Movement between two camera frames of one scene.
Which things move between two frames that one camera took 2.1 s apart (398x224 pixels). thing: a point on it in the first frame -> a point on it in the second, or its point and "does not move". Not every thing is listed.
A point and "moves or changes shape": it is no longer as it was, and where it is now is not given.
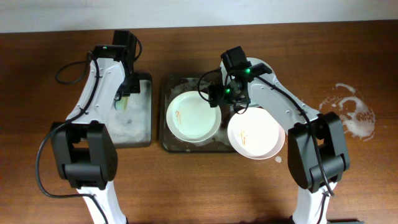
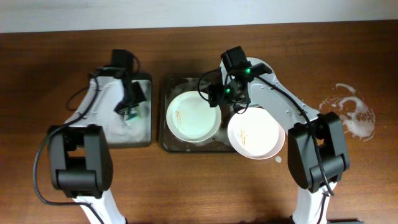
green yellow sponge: x=122 y=104 moves or changes shape
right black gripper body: x=214 y=96 does not move
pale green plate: x=189 y=117 does not move
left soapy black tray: x=132 y=127 does not move
